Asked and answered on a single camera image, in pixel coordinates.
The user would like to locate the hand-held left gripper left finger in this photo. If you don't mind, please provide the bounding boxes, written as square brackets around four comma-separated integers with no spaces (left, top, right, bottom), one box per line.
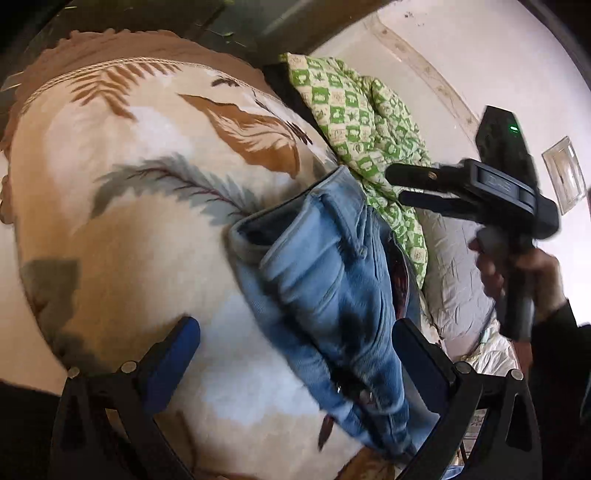
[48,316,201,480]

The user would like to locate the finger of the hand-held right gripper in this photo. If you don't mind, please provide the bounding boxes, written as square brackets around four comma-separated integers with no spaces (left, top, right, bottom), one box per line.
[385,161,476,191]
[398,188,483,217]

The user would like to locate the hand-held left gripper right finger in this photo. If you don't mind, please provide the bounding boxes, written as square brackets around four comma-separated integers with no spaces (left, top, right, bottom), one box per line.
[392,318,543,480]

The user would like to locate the blue denim pants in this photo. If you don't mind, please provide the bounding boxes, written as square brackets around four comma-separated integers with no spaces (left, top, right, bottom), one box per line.
[227,166,441,462]

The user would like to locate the person's right forearm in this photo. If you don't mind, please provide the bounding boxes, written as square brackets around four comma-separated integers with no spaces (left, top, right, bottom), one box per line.
[526,300,591,480]

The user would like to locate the person's right hand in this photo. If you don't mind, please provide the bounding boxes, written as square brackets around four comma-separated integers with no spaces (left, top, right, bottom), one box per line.
[470,236,570,324]

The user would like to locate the white crumpled cloth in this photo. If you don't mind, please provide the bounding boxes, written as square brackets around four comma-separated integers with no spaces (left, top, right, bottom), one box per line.
[450,323,520,462]

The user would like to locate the grey quilted pillow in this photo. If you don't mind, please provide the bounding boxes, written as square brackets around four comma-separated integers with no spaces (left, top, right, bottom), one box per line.
[418,208,502,356]

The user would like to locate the green checkered blanket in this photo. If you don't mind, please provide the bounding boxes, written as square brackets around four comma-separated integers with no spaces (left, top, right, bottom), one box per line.
[281,52,432,289]

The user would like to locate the beige leaf print blanket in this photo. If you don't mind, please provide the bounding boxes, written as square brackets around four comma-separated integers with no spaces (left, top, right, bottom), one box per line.
[0,30,402,480]

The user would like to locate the dark stained glass door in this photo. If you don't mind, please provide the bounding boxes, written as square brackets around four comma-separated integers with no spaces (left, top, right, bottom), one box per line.
[0,0,384,61]

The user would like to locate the wide gold wall switch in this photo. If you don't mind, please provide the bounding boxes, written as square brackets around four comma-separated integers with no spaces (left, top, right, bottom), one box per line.
[542,135,588,214]

